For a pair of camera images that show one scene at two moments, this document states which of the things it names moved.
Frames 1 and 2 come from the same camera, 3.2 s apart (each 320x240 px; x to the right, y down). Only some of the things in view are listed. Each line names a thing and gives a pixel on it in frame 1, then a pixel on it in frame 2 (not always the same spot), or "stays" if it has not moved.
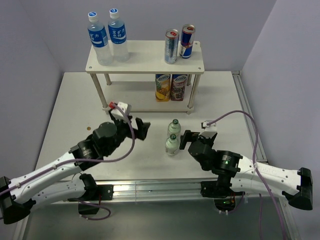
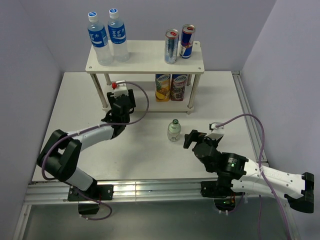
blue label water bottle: x=98 y=35 stays
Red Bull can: x=186 y=44 stays
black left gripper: x=142 y=128 to x=131 y=96
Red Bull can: x=171 y=45 stays
